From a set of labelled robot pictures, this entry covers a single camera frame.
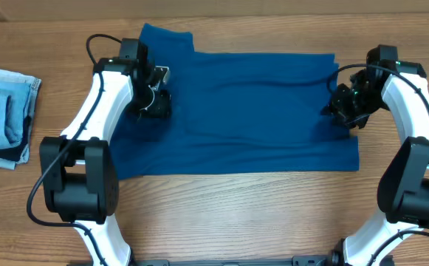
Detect dark blue t-shirt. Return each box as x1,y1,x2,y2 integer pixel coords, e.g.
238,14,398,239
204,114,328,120
110,24,360,180

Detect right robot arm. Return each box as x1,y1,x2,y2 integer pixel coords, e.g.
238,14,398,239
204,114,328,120
321,44,429,265

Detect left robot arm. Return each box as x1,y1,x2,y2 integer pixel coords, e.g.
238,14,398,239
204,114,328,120
26,38,171,265

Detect folded light blue jeans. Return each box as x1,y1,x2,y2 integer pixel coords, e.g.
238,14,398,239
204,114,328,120
0,69,41,170

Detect folded black garment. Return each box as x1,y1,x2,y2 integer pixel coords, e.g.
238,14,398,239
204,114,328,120
0,116,32,162

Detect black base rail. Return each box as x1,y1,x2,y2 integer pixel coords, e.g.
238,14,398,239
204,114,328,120
135,255,328,266

